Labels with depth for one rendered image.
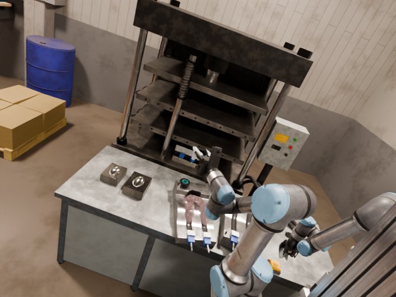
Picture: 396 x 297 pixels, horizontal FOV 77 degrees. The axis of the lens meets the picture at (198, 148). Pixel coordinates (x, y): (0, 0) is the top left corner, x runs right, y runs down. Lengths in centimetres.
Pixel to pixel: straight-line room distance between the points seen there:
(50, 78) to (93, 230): 292
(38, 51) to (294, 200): 403
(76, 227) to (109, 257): 34
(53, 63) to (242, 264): 390
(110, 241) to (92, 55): 345
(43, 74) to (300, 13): 390
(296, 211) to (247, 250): 23
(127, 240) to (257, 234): 122
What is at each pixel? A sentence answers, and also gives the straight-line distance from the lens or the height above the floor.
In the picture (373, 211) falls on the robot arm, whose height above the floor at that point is 159.
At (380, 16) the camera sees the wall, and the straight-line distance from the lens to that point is 492.
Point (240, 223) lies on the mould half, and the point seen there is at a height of 88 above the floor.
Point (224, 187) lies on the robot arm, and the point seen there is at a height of 147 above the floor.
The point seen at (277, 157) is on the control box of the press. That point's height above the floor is 117.
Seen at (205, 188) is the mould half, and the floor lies 91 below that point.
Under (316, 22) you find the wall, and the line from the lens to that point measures 455.
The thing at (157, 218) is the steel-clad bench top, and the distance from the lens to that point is 176.
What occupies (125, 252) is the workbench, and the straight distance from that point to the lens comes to 204.
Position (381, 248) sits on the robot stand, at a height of 167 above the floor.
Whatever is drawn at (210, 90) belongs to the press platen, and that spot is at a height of 153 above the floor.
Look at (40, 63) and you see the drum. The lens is 440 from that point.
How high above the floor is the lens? 206
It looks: 28 degrees down
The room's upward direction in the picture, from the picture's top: 21 degrees clockwise
